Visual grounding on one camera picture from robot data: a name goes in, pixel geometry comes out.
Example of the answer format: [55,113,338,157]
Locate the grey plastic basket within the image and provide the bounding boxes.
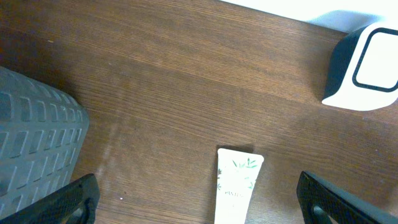
[0,67,89,218]

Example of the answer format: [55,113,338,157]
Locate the white Pantene tube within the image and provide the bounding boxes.
[214,148,264,224]

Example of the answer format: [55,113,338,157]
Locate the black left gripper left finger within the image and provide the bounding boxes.
[1,174,100,224]

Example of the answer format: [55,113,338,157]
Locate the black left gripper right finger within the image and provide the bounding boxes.
[296,171,397,224]

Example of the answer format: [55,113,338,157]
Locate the white barcode scanner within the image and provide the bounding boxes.
[322,22,397,111]

